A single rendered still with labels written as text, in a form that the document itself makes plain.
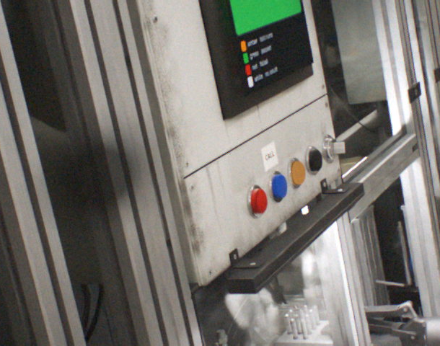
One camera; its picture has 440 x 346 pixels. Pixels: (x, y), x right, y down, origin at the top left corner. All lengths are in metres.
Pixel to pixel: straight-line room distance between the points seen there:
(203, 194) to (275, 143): 0.20
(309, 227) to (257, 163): 0.11
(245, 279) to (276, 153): 0.22
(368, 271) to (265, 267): 0.90
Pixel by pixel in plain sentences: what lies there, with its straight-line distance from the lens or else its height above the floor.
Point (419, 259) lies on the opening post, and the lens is 1.86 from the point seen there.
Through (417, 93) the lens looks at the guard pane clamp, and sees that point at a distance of 1.79.
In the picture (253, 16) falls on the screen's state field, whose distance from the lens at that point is 1.15.
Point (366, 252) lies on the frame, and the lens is 1.97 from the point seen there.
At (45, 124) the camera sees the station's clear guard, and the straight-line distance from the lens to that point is 0.90.
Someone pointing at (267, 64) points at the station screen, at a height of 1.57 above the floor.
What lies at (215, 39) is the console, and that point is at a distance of 1.09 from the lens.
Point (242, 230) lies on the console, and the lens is 1.13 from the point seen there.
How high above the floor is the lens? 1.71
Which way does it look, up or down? 12 degrees down
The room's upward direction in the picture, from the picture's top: 12 degrees counter-clockwise
